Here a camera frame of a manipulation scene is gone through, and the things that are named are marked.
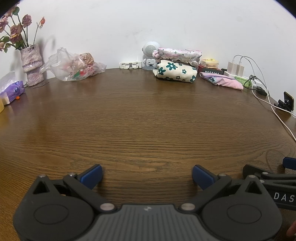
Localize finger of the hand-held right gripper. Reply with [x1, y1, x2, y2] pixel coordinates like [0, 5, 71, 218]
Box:
[282, 157, 296, 171]
[243, 164, 296, 180]

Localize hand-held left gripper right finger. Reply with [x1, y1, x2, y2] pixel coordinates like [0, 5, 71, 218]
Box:
[180, 164, 267, 213]

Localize light green packet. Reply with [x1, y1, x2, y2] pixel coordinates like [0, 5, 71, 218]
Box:
[234, 76, 251, 87]

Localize person's right hand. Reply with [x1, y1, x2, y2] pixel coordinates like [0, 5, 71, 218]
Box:
[287, 220, 296, 237]

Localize black cable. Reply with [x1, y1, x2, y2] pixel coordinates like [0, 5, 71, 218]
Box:
[243, 75, 267, 96]

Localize pink crocheted vase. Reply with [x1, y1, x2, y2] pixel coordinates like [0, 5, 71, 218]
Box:
[20, 44, 44, 87]

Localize pink blue purple-trimmed garment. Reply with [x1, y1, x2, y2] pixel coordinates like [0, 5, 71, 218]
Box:
[199, 71, 244, 90]

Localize folded pink floral clothes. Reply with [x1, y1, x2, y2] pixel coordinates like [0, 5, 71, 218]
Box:
[152, 47, 203, 64]

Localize stack of yellow cards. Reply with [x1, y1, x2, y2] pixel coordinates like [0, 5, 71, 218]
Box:
[200, 58, 219, 68]

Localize white power strip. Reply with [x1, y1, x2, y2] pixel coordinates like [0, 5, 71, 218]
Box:
[223, 71, 258, 88]

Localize dark rectangular box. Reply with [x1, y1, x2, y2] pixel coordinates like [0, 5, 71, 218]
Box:
[198, 65, 223, 75]

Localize clear plastic bag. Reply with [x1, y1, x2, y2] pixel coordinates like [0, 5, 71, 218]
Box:
[40, 47, 107, 81]

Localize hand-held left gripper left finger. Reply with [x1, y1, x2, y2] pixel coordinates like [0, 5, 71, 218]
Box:
[32, 164, 116, 213]

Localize dried pink flower bouquet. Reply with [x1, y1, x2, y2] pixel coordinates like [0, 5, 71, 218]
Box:
[0, 6, 45, 52]

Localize black phone holder clip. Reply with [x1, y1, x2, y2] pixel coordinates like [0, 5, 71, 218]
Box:
[274, 91, 295, 112]

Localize folded cream green-flowered clothes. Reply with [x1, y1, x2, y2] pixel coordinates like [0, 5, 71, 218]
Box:
[153, 60, 198, 83]

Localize purple tissue pack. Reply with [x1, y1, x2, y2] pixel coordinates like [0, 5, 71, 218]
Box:
[0, 71, 26, 106]

